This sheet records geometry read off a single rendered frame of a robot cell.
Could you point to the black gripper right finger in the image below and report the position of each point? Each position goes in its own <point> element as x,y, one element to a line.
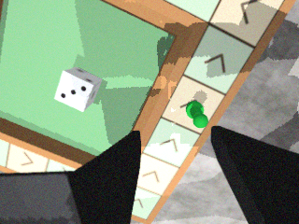
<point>263,178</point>

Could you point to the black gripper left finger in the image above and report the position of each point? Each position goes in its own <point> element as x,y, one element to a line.
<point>102,191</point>

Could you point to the white die with black pips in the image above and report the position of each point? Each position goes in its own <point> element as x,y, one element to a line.
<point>77,88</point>

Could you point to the green pawn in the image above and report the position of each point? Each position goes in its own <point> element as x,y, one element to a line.
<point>195,111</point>

